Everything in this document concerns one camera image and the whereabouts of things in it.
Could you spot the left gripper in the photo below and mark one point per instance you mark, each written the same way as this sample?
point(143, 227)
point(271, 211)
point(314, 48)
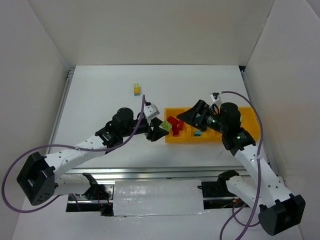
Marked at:
point(150, 130)

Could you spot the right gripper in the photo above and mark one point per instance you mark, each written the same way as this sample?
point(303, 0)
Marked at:
point(199, 115)

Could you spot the small blue lego brick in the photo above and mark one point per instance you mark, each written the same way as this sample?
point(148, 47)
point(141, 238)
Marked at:
point(197, 133)

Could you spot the light green lego brick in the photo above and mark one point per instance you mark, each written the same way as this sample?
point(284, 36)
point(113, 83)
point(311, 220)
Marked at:
point(166, 125)

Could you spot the red rectangular lego brick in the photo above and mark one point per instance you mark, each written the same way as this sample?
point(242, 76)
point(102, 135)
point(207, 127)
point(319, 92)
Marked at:
point(180, 125)

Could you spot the red flower lego piece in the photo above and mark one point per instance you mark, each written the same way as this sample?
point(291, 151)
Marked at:
point(172, 120)

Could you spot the green yellow blue lego stack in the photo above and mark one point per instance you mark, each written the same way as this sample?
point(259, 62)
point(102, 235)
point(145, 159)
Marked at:
point(136, 89)

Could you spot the yellow red blue lego stack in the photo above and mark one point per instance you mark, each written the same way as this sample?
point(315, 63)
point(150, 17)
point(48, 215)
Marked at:
point(175, 131)

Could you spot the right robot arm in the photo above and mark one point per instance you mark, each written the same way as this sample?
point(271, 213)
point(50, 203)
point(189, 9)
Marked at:
point(277, 208)

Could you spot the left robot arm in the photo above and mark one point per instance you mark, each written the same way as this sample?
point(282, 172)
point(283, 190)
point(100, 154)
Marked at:
point(39, 175)

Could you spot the yellow four-compartment tray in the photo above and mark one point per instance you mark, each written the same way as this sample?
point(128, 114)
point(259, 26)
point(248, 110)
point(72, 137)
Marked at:
point(249, 123)

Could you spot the white taped cover plate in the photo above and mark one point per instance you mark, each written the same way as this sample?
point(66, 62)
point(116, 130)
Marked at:
point(158, 198)

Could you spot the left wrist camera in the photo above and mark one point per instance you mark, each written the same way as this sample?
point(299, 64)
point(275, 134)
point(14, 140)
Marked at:
point(150, 111)

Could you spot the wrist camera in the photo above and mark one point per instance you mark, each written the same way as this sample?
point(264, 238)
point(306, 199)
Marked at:
point(216, 98)
point(150, 111)

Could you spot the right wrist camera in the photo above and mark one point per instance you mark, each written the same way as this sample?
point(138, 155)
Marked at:
point(216, 98)

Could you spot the aluminium frame rail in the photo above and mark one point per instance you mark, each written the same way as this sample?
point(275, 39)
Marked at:
point(156, 173)

